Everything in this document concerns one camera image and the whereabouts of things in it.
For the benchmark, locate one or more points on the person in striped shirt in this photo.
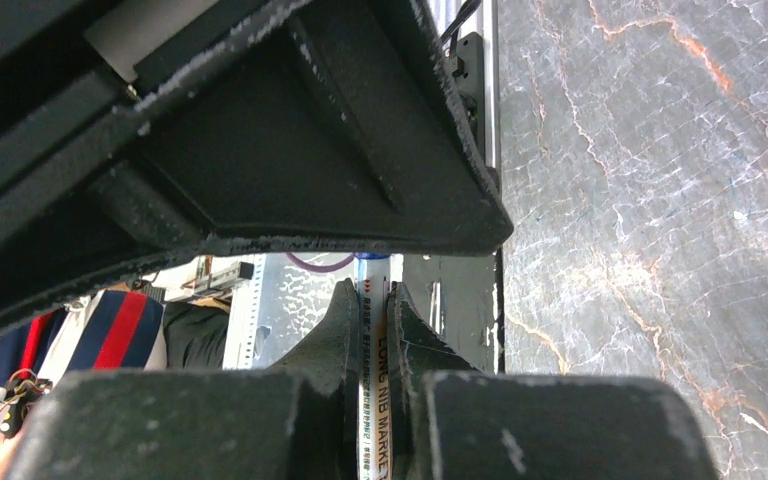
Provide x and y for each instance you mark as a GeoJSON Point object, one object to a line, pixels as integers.
{"type": "Point", "coordinates": [109, 330]}

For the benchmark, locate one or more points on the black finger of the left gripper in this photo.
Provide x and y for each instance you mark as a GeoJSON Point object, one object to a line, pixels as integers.
{"type": "Point", "coordinates": [390, 164]}

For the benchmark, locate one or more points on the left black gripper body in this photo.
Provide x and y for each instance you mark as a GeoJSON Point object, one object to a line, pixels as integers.
{"type": "Point", "coordinates": [226, 145]}

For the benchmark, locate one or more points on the white slotted cable duct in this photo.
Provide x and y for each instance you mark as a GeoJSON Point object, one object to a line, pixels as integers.
{"type": "Point", "coordinates": [244, 315]}

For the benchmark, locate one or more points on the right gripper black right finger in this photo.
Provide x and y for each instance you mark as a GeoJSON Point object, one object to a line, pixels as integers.
{"type": "Point", "coordinates": [453, 421]}

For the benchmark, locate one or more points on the grey blue pen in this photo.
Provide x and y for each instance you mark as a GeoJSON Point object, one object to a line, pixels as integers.
{"type": "Point", "coordinates": [374, 417]}

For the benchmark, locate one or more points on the black mounting base plate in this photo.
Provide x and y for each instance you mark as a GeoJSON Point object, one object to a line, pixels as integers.
{"type": "Point", "coordinates": [461, 298]}

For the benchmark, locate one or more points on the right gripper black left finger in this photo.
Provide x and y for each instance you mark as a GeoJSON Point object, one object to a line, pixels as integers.
{"type": "Point", "coordinates": [295, 419]}

